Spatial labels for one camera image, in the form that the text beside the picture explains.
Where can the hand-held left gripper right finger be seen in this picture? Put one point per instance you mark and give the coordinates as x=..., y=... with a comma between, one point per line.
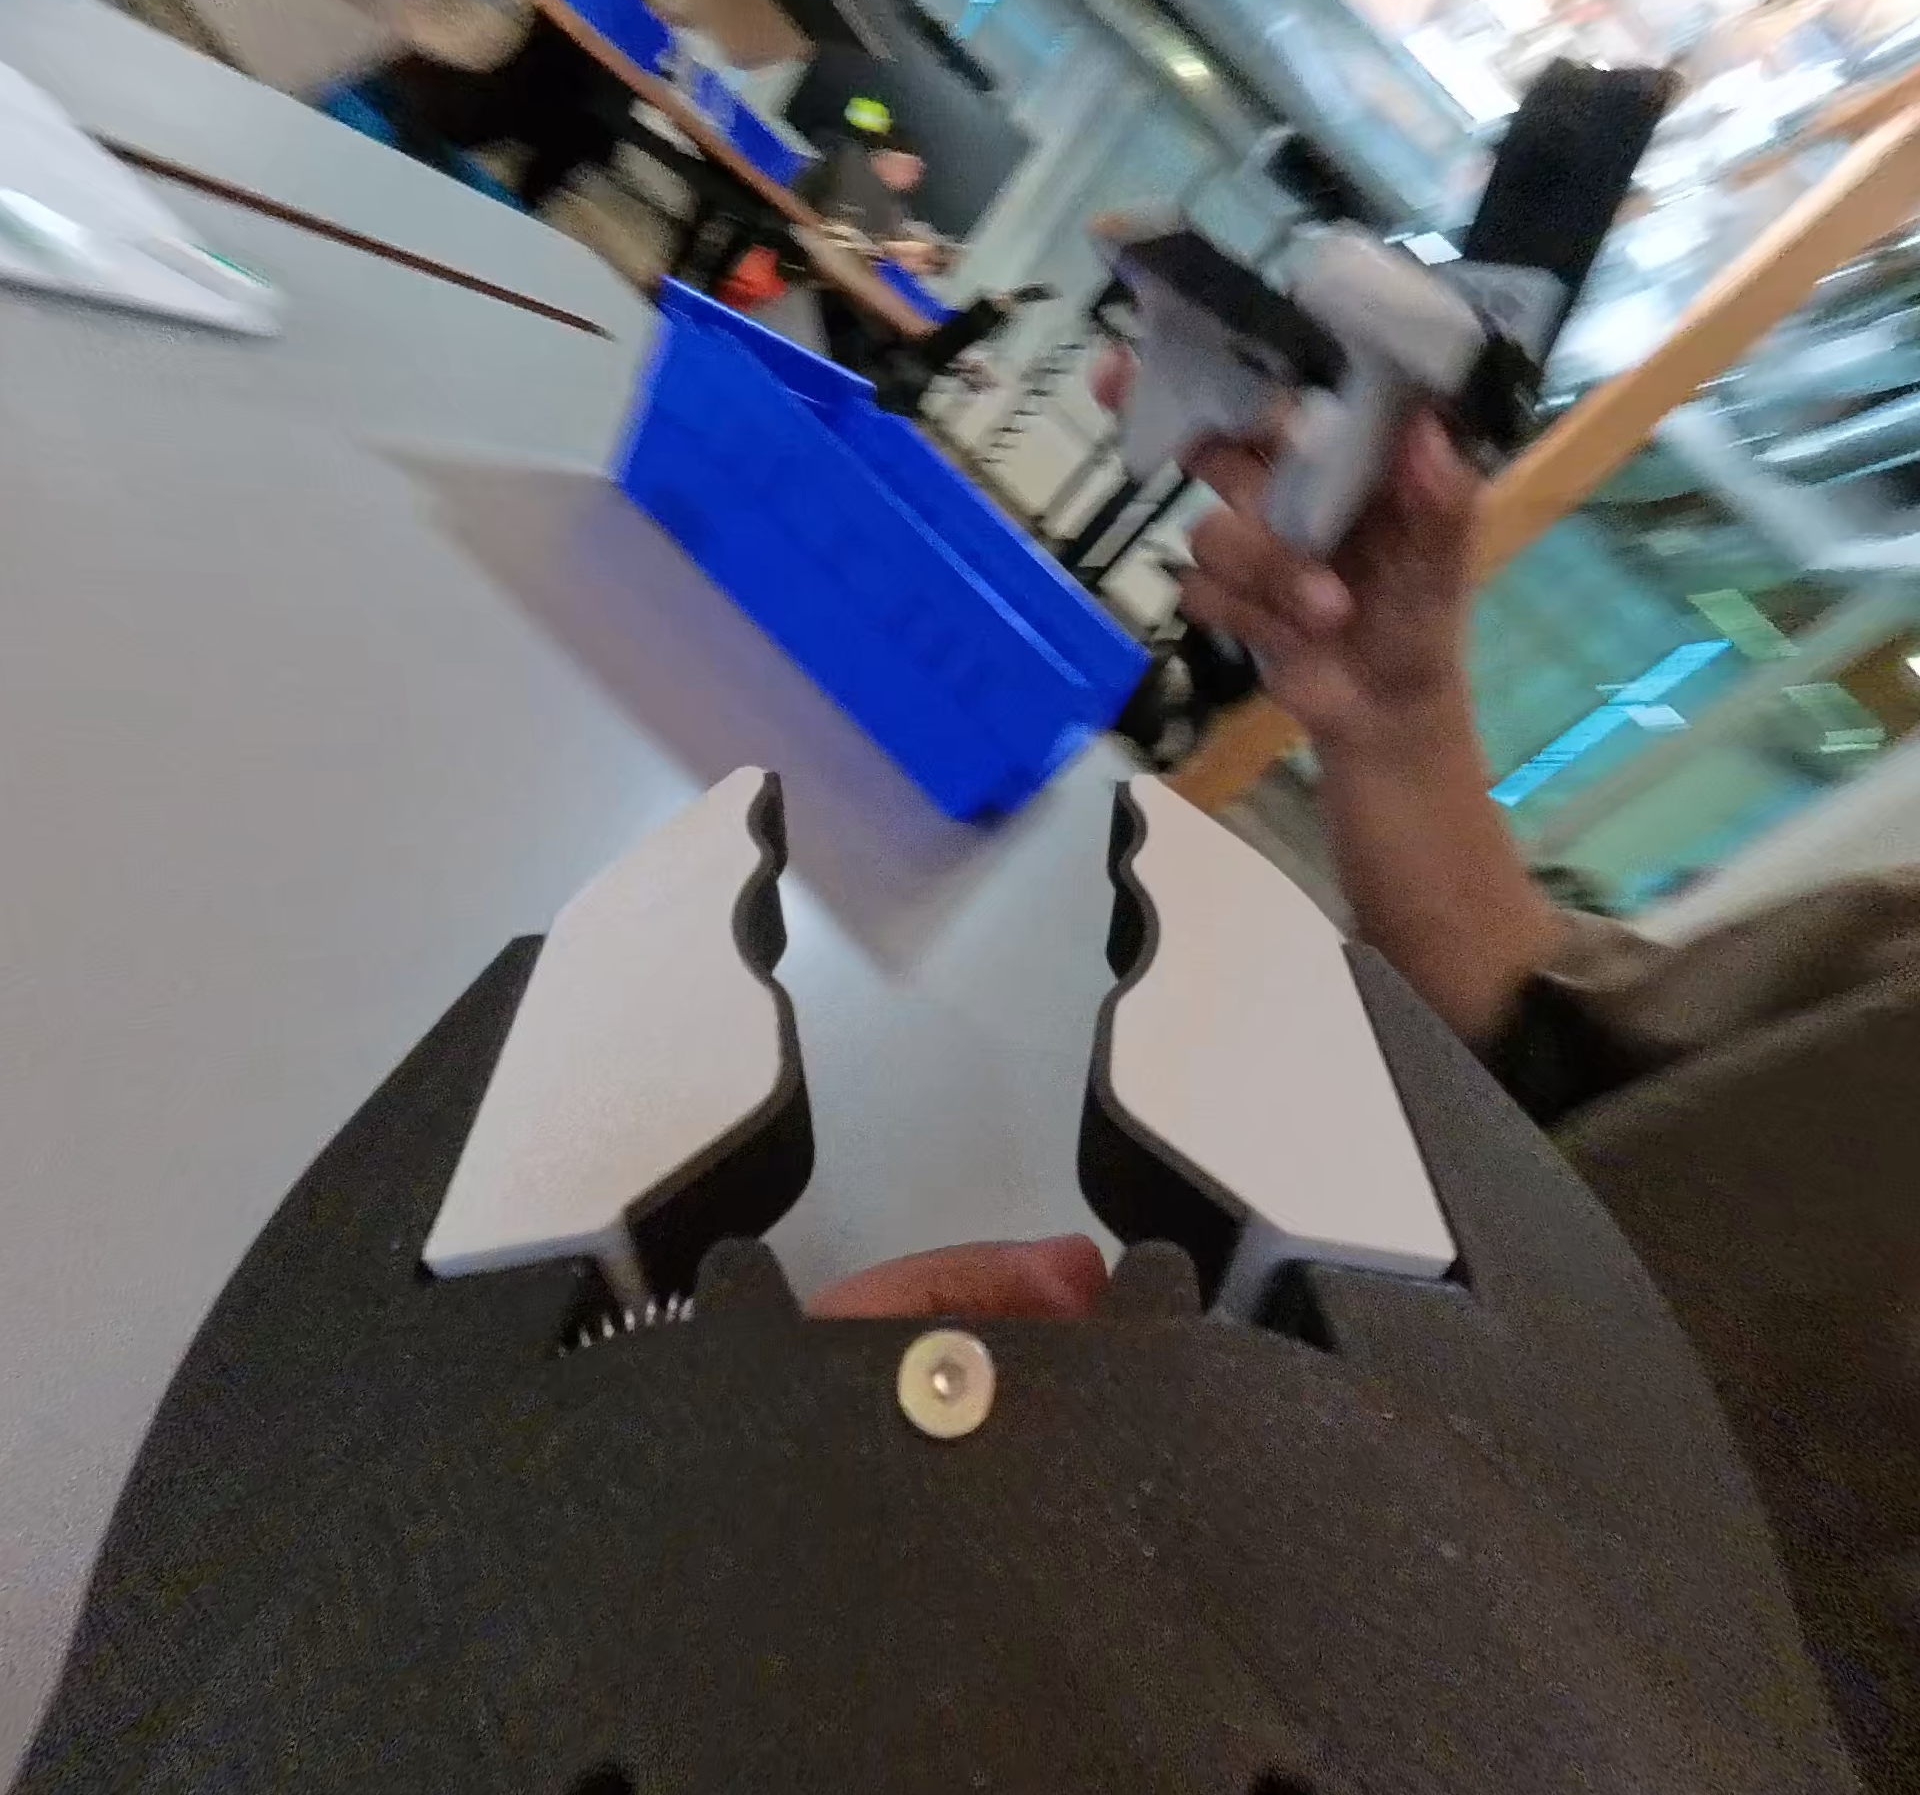
x=1273, y=1088

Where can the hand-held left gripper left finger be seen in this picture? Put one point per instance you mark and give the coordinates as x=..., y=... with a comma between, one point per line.
x=599, y=1075

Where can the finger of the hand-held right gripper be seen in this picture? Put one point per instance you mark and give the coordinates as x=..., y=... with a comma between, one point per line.
x=1388, y=310
x=1215, y=386

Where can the blue plastic bin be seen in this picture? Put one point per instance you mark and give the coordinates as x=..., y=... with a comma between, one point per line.
x=837, y=550

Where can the wooden-top desk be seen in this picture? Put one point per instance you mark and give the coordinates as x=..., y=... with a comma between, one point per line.
x=718, y=144

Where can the grey desk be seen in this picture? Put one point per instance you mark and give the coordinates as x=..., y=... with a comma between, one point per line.
x=223, y=623

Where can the person's right hand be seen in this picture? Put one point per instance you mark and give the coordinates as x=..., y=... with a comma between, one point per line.
x=1367, y=639

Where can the person's left hand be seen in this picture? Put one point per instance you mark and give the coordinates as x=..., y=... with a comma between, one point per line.
x=960, y=1276

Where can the black office chair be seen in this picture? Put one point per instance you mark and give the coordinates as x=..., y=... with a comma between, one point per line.
x=975, y=331

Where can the orange traffic cone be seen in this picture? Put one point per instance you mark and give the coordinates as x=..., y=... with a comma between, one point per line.
x=750, y=280

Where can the tan cardboard sheet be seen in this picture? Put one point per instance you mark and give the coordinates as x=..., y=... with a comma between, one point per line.
x=733, y=19

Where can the white metal document stand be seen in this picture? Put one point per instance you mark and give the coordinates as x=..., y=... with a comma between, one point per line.
x=104, y=235

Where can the wooden support post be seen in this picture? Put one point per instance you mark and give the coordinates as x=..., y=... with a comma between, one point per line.
x=1650, y=399

